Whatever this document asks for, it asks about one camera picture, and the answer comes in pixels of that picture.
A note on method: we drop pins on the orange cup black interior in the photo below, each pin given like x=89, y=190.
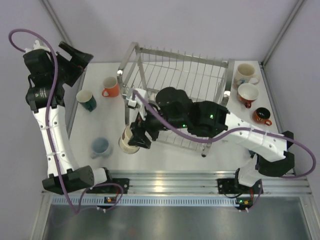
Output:
x=262, y=116

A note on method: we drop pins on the stainless steel dish rack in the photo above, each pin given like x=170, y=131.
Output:
x=200, y=77

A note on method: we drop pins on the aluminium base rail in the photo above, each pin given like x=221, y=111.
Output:
x=203, y=183

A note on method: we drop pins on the light blue mug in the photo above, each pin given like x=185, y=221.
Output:
x=101, y=148

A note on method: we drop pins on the white slotted cable duct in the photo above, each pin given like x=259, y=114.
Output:
x=185, y=201

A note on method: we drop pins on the orange mug white interior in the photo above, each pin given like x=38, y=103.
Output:
x=110, y=87

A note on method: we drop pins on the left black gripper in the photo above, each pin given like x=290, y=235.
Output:
x=81, y=59

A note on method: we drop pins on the cream floral mug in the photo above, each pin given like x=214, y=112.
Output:
x=245, y=73

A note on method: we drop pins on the white cup orange handle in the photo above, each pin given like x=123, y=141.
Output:
x=247, y=93

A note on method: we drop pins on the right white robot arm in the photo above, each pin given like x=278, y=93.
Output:
x=225, y=125

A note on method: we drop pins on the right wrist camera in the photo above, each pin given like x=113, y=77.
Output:
x=134, y=102

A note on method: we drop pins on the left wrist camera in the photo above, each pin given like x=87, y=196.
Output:
x=40, y=45

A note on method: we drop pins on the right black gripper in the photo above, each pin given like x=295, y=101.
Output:
x=143, y=125

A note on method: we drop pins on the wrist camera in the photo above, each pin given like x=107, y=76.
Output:
x=134, y=102
x=40, y=45

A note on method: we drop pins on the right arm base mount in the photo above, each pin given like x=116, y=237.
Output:
x=232, y=188

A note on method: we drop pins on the dark teal mug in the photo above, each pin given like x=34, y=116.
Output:
x=86, y=99

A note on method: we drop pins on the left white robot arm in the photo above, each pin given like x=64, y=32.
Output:
x=46, y=101

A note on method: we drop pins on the small cream steel tumbler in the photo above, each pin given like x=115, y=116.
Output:
x=123, y=142

